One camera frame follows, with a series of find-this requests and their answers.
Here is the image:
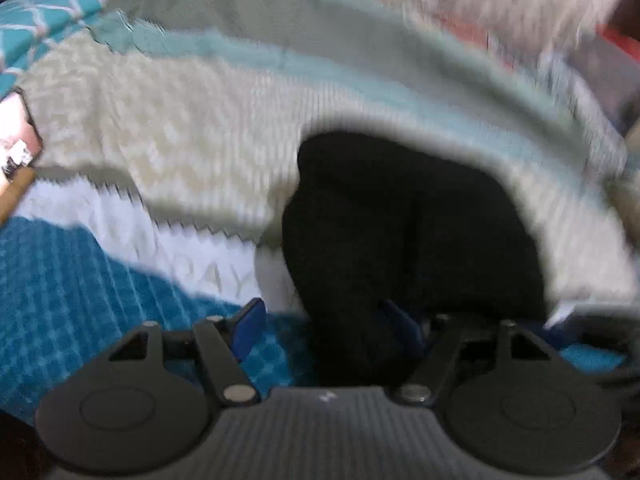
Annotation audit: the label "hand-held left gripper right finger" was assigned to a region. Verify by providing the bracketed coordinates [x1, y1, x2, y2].
[382, 300, 557, 405]

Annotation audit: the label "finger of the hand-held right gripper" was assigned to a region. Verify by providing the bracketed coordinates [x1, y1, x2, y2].
[547, 305, 640, 386]

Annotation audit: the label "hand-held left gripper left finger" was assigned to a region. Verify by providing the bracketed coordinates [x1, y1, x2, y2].
[107, 297, 267, 407]

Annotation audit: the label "black pants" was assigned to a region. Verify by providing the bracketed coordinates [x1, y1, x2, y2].
[281, 131, 549, 390]

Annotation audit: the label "patterned grey teal bedsheet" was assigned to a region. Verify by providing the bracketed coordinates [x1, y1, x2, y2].
[0, 0, 640, 426]

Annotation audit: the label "smartphone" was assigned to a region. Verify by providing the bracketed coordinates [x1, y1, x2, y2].
[0, 87, 44, 226]

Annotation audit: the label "red floral quilt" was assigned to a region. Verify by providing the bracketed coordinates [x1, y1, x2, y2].
[230, 0, 640, 68]

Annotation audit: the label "teal lattice cloth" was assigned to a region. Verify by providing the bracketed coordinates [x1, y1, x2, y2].
[0, 0, 110, 98]

